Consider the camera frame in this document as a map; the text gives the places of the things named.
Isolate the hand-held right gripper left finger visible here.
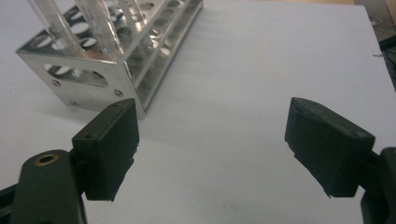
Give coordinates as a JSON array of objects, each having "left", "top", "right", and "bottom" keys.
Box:
[{"left": 71, "top": 98, "right": 140, "bottom": 202}]

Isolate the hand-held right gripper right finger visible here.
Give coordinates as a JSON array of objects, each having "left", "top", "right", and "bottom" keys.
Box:
[{"left": 284, "top": 96, "right": 376, "bottom": 199}]

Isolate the metal test tube rack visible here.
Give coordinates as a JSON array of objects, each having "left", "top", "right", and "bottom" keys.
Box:
[{"left": 15, "top": 0, "right": 204, "bottom": 119}]

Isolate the red cap test tube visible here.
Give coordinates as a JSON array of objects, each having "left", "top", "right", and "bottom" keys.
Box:
[{"left": 27, "top": 0, "right": 87, "bottom": 60}]

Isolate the white table cover sheet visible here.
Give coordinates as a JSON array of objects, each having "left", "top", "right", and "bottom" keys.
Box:
[{"left": 0, "top": 0, "right": 396, "bottom": 224}]

